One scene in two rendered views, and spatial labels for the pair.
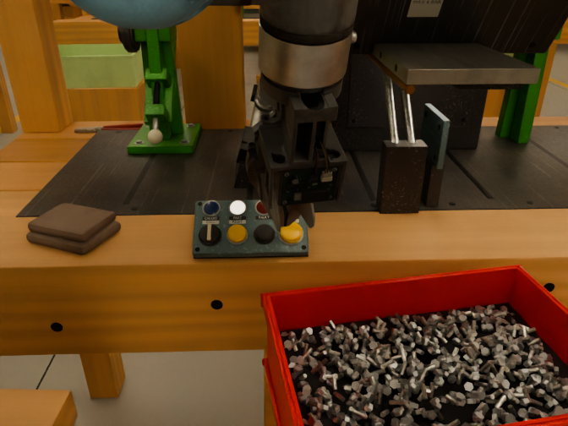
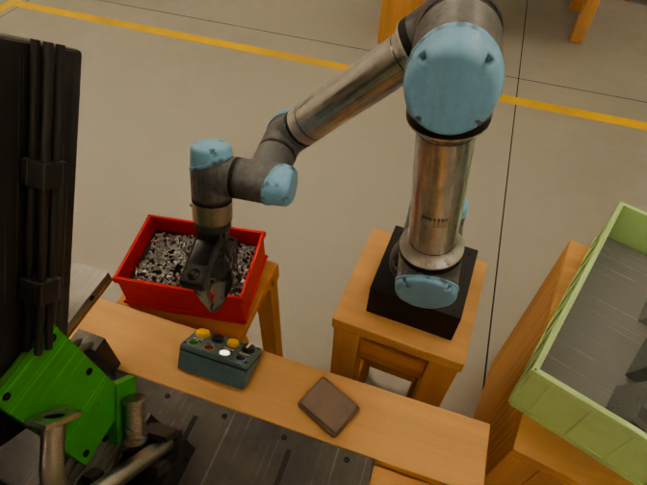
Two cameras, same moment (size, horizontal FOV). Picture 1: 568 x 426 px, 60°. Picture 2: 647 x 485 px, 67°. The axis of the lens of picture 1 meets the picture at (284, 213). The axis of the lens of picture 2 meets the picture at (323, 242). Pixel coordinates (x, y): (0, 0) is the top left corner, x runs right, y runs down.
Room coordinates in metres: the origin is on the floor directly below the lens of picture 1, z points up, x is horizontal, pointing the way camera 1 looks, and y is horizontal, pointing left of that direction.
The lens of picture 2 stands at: (0.96, 0.39, 1.85)
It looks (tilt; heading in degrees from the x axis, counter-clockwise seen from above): 50 degrees down; 199
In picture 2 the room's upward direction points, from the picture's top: 2 degrees clockwise
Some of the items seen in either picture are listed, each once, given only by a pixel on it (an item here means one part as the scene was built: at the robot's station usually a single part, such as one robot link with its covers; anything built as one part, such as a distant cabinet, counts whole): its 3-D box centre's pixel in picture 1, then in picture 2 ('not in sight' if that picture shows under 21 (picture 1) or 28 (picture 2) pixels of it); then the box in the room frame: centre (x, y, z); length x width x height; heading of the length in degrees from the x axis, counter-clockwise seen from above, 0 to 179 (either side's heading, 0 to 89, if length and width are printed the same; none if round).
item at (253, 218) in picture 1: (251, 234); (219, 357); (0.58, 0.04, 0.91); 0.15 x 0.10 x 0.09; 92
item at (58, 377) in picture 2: not in sight; (48, 390); (0.82, -0.06, 1.17); 0.13 x 0.12 x 0.20; 92
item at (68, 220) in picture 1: (73, 226); (328, 404); (0.59, 0.29, 0.91); 0.10 x 0.08 x 0.03; 68
